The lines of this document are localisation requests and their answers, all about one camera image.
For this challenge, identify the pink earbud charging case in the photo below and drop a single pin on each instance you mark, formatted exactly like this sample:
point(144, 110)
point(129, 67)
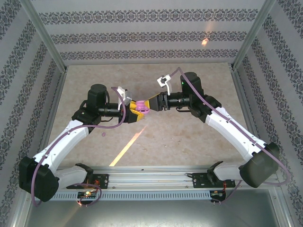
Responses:
point(143, 107)

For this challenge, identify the small pink earbud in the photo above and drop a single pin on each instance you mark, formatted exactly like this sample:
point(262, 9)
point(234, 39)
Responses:
point(103, 134)

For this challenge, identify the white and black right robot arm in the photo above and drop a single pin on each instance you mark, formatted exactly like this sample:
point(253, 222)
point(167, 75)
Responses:
point(236, 137)

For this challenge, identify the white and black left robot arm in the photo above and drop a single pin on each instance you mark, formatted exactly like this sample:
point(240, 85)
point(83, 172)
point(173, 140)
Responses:
point(61, 142)

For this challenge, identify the small electronics board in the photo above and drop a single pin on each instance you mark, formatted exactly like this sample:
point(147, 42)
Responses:
point(216, 193)
point(87, 194)

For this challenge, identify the grey metal sheet panel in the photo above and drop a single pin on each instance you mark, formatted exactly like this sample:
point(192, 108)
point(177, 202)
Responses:
point(151, 212)

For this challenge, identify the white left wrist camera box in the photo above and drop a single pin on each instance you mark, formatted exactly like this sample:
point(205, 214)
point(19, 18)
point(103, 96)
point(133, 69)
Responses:
point(126, 95)

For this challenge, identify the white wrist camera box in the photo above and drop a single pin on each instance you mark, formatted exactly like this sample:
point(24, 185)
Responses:
point(163, 80)
point(126, 95)

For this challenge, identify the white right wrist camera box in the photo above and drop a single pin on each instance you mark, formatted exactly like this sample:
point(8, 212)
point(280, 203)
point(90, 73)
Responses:
point(163, 80)

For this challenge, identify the aluminium side frame rail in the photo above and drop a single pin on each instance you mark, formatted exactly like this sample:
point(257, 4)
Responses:
point(246, 106)
point(54, 106)

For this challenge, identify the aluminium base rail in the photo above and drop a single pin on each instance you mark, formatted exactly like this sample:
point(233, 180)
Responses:
point(151, 177)

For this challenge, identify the aluminium frame post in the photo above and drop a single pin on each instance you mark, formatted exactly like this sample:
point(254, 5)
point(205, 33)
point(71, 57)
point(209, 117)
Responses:
point(254, 35)
point(42, 35)

